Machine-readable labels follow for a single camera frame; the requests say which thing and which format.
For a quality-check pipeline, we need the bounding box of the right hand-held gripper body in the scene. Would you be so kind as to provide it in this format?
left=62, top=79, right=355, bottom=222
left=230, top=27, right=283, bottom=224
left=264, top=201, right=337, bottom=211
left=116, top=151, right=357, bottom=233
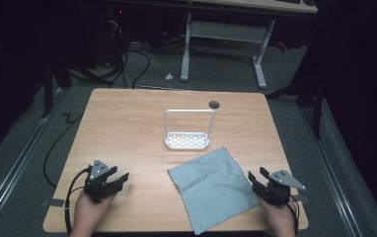
left=253, top=169, right=307, bottom=207

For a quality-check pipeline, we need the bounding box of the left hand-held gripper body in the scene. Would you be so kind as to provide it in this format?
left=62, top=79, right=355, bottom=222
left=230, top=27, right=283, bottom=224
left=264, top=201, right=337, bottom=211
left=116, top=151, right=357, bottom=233
left=83, top=159, right=124, bottom=203

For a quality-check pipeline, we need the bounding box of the grey cloth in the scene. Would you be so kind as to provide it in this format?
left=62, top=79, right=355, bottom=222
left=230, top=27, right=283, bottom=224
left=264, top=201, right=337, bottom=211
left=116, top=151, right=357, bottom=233
left=167, top=146, right=262, bottom=236

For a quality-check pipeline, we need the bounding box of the white towel rack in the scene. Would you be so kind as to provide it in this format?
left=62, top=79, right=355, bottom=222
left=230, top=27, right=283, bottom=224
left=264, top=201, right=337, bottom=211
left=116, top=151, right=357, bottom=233
left=163, top=108, right=216, bottom=151

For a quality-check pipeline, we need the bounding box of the person's left hand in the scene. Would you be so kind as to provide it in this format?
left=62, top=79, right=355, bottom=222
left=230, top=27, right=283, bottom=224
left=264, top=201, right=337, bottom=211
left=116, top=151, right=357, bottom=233
left=72, top=190, right=117, bottom=237

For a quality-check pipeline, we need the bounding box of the person's right hand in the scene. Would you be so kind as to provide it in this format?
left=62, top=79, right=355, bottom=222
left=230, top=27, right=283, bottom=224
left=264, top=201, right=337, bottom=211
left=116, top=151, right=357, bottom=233
left=259, top=197, right=299, bottom=237

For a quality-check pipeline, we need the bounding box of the black metal stand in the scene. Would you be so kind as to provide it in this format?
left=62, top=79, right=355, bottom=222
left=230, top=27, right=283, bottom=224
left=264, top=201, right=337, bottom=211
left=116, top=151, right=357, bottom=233
left=40, top=55, right=73, bottom=119
left=265, top=55, right=329, bottom=139

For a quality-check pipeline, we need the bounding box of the white-legged desk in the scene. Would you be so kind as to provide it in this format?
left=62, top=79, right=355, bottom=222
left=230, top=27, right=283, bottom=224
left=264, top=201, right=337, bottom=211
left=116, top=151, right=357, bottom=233
left=180, top=0, right=319, bottom=90

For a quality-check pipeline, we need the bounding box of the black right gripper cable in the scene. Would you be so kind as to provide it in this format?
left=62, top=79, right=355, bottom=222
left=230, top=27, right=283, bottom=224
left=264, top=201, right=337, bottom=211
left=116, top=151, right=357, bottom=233
left=284, top=194, right=300, bottom=235

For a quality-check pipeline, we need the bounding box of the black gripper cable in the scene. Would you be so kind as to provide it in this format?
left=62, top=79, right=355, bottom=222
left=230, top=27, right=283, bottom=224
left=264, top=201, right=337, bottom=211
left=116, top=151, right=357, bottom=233
left=284, top=194, right=300, bottom=235
left=64, top=166, right=93, bottom=235

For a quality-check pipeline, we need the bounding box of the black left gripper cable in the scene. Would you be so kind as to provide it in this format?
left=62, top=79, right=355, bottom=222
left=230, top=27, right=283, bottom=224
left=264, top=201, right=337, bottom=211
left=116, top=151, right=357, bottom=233
left=64, top=166, right=93, bottom=235

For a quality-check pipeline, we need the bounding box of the metal floor rail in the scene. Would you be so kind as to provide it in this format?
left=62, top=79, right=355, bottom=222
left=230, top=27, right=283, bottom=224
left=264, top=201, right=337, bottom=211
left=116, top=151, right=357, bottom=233
left=0, top=86, right=68, bottom=237
left=299, top=107, right=364, bottom=237

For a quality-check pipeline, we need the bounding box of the black floor cable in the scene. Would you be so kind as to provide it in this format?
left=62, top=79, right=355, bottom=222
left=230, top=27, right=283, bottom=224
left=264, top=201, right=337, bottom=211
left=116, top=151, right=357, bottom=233
left=42, top=112, right=85, bottom=190

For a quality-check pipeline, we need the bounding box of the bundle of black cables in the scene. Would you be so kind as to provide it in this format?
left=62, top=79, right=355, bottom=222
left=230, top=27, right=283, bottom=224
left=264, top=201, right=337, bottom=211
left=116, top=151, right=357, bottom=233
left=67, top=6, right=152, bottom=90

